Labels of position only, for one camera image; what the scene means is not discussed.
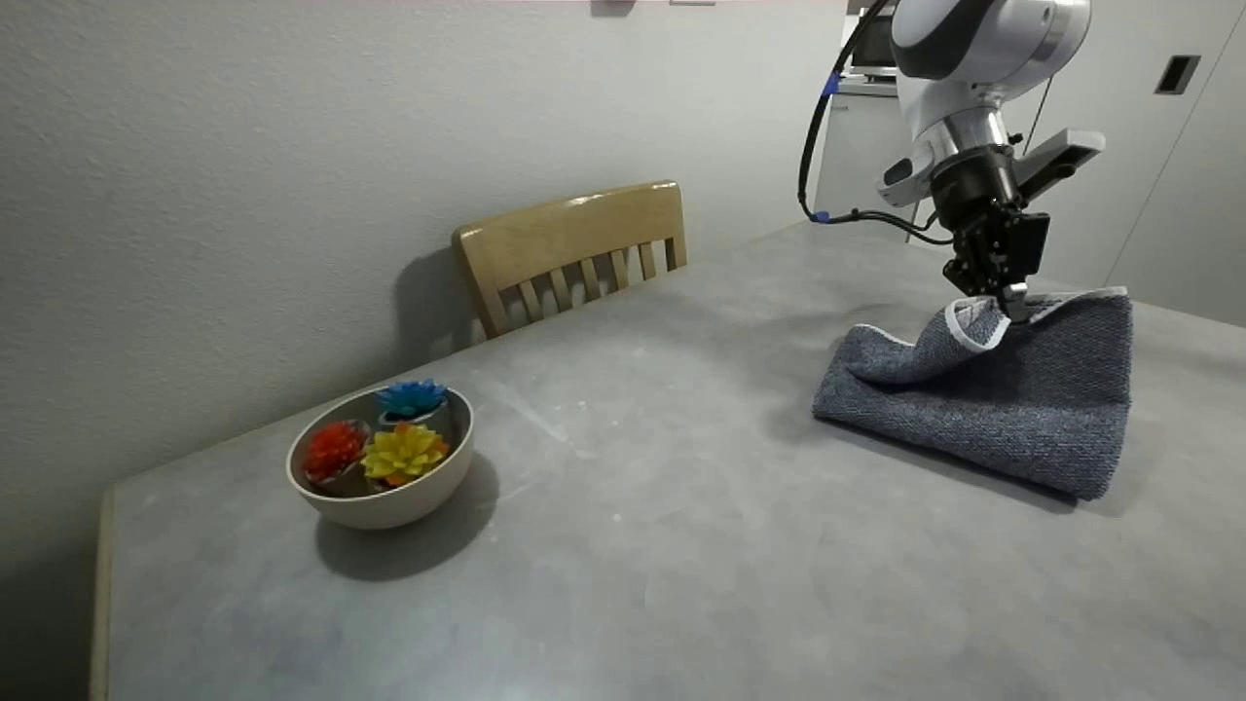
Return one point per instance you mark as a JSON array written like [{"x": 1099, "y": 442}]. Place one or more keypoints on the beige ceramic bowl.
[{"x": 390, "y": 504}]

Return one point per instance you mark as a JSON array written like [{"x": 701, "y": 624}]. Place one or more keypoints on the black wall switch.
[{"x": 1176, "y": 73}]

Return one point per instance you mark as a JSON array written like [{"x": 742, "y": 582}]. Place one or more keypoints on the red flower decoration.
[{"x": 331, "y": 444}]

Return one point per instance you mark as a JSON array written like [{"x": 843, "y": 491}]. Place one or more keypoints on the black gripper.
[{"x": 995, "y": 234}]

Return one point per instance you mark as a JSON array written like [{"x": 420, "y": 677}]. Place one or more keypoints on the blue flower decoration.
[{"x": 414, "y": 396}]

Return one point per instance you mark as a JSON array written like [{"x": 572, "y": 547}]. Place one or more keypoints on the light wooden chair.
[{"x": 558, "y": 234}]

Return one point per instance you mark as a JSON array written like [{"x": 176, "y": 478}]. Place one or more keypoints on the yellow flower decoration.
[{"x": 407, "y": 450}]

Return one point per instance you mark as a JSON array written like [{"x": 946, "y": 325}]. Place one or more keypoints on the grey blue striped towel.
[{"x": 1013, "y": 416}]

